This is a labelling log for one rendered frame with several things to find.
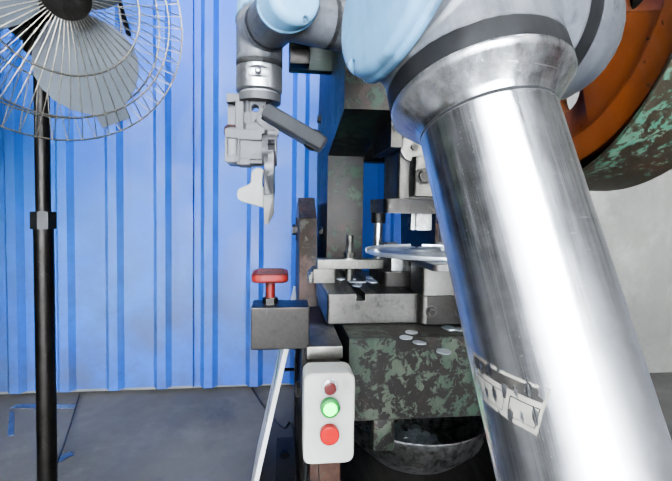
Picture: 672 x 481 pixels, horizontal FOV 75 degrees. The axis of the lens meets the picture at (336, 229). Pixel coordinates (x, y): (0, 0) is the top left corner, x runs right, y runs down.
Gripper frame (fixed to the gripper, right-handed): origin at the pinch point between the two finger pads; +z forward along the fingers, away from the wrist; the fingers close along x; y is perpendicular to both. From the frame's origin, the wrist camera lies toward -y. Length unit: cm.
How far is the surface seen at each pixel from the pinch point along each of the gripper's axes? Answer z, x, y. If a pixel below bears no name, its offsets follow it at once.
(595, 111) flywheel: -24, -15, -70
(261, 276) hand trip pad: 9.5, 3.6, 1.3
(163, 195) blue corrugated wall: -6, -132, 52
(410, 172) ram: -9.2, -13.9, -28.0
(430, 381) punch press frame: 28.6, 1.2, -28.1
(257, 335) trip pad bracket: 19.3, 3.1, 1.9
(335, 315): 18.9, -7.9, -12.2
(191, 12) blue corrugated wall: -89, -135, 40
